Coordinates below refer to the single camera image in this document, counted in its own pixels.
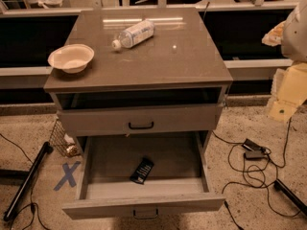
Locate dark rxbar blueberry bar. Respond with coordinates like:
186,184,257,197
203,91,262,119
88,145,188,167
130,158,154,184

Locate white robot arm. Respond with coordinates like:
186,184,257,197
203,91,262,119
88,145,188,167
262,0,307,123

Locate grey drawer cabinet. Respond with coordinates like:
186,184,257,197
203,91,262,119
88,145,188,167
43,7,234,221

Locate closed grey top drawer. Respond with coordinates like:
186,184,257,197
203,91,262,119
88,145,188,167
58,104,223,136

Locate open grey middle drawer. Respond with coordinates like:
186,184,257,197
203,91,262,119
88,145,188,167
63,131,224,219

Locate clear plastic water bottle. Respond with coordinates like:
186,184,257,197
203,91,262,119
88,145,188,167
112,20,155,51

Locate white paper bowl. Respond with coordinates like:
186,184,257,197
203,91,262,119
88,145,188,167
48,44,94,74

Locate blue tape cross mark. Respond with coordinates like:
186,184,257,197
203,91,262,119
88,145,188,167
54,161,81,191

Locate black power adapter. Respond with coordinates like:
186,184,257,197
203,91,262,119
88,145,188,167
242,139,269,160

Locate black bar right floor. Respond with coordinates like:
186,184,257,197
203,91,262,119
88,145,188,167
273,179,307,216

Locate black bar floor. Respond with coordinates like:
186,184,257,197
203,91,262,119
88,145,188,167
3,142,53,222
273,179,307,216

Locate black bar left floor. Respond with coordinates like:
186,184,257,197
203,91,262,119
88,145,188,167
3,142,53,222

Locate wire mesh waste basket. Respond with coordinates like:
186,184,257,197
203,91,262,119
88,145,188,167
49,120,80,157

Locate black floor cable left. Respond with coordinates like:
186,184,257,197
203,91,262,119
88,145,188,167
0,132,52,230

